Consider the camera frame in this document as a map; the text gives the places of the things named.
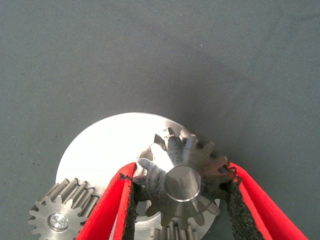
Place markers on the round metal plate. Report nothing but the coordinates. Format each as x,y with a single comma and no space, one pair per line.
105,150

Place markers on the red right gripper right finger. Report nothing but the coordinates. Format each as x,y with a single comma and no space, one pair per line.
260,215

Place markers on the small steel gear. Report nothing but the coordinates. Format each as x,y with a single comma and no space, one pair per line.
190,155
175,232
42,212

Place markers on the dark grey table cloth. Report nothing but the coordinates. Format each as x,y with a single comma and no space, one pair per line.
75,50

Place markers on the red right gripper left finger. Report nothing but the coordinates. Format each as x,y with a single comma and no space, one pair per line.
105,212

